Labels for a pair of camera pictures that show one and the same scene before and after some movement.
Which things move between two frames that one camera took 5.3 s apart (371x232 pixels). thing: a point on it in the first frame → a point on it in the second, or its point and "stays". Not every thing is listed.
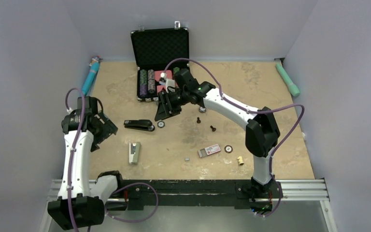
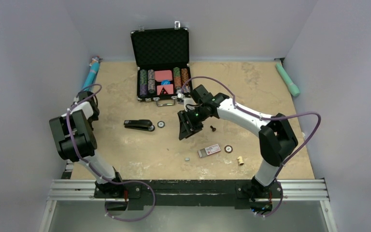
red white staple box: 208,151 stays
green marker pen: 292,87 stays
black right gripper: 165,108 → 187,129
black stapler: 141,124 stays
